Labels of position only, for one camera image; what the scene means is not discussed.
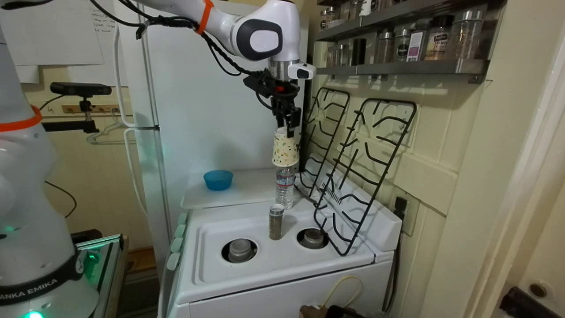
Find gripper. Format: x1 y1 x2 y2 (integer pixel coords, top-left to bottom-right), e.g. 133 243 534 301
270 80 303 139

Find dotted paper cup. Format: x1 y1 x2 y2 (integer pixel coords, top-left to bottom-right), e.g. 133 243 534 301
272 127 300 168

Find clear plastic water bottle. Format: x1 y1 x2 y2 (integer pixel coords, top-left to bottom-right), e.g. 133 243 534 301
275 165 296 211

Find black stove grate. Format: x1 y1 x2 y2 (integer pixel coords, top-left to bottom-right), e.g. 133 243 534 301
313 98 418 257
295 87 351 210

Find white refrigerator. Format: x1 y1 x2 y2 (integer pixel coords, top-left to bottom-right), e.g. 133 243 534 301
113 0 310 283

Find blue plastic bowl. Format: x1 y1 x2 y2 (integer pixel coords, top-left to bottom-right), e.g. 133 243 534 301
203 170 234 192

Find spice jar with silver lid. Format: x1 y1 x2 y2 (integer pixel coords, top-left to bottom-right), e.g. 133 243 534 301
269 203 285 241

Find stove burner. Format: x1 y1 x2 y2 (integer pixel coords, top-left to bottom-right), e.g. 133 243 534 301
296 228 330 250
221 238 258 264

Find metal spice shelf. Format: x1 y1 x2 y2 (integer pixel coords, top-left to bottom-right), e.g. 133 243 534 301
314 0 506 85

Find row of spice jars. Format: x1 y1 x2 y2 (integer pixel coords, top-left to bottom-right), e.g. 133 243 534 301
318 0 400 30
326 9 485 68

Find white stove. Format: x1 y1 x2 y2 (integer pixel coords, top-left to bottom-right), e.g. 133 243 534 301
158 155 403 318

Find clothes hanger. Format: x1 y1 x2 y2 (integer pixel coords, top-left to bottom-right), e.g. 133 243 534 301
86 118 135 146

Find person's hand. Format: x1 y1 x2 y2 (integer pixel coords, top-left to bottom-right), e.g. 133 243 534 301
299 304 328 318

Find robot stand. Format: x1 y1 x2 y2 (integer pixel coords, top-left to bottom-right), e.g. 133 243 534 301
71 234 129 318

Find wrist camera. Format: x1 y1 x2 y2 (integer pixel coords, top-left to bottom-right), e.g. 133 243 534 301
243 72 284 99

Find wall socket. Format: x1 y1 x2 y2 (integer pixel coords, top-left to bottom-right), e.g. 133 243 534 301
390 189 420 237

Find refrigerator door handle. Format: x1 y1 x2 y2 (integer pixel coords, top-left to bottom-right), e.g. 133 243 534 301
123 127 153 221
113 24 137 129

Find yellow cable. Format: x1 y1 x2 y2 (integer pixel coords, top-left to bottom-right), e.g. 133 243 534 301
320 274 364 310

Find wooden hook rail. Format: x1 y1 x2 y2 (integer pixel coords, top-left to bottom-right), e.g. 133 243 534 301
61 104 121 115

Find black cable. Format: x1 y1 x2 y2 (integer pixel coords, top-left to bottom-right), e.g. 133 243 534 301
382 196 408 315
44 180 78 220

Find camera on mount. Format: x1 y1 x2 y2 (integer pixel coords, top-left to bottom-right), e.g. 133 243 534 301
41 81 113 134

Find paper sheets on wall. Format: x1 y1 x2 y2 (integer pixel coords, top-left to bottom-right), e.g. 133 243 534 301
0 0 129 87

